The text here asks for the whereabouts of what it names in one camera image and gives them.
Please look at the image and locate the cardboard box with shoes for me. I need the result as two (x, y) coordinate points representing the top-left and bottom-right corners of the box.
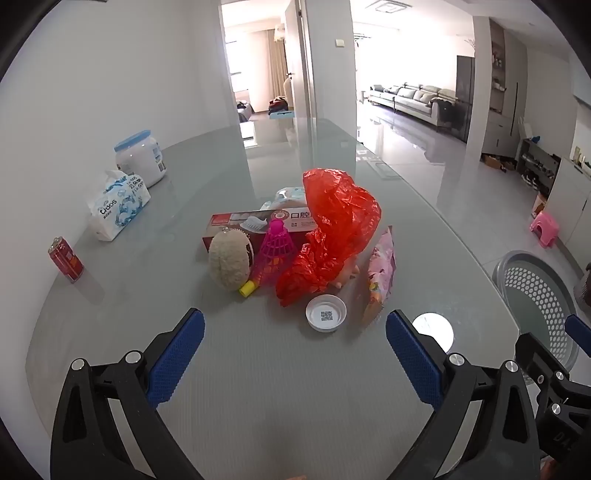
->
(480, 152), (518, 174)

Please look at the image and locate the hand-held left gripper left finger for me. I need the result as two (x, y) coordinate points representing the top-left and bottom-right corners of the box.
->
(50, 308), (206, 480)

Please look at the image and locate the red toothpaste box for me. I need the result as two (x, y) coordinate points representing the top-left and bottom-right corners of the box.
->
(202, 209), (324, 261)

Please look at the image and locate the open shoe rack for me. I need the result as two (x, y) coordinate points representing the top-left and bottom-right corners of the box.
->
(516, 138), (561, 192)

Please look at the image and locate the red drink can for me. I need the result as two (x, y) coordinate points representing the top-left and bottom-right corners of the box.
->
(48, 237), (85, 282)

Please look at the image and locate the pink plastic stool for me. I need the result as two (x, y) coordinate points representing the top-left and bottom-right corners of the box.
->
(529, 211), (559, 248)

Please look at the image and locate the beige curtain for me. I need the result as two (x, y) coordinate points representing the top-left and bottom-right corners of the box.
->
(265, 30), (289, 112)

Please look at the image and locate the grey sofa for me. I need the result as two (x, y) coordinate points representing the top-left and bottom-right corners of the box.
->
(368, 83), (458, 127)

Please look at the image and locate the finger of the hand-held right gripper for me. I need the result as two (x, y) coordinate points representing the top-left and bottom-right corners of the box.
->
(514, 332), (572, 398)
(564, 315), (591, 358)

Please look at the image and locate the white round lid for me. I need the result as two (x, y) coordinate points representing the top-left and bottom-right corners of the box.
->
(305, 294), (347, 332)

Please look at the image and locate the pink snack packet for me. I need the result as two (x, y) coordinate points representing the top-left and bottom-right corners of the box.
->
(361, 226), (398, 326)

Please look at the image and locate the red plastic bag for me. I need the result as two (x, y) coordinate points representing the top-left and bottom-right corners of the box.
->
(276, 168), (383, 308)

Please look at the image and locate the beige plush toy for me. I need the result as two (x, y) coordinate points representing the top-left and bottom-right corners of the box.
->
(208, 228), (256, 291)

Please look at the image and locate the blue white tissue pack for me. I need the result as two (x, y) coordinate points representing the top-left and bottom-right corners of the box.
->
(88, 170), (151, 242)

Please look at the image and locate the pink plastic shuttlecock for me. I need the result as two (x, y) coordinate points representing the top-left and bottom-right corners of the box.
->
(239, 220), (298, 297)

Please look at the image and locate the white low cabinet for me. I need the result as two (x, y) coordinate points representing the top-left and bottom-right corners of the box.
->
(549, 157), (591, 273)

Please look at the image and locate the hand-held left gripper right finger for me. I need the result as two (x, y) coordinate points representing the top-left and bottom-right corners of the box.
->
(385, 310), (541, 480)

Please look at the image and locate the white jar with blue lid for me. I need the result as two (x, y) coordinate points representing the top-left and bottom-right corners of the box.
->
(114, 130), (167, 188)

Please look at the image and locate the grey perforated plastic basket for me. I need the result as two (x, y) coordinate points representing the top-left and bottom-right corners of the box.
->
(492, 250), (583, 386)

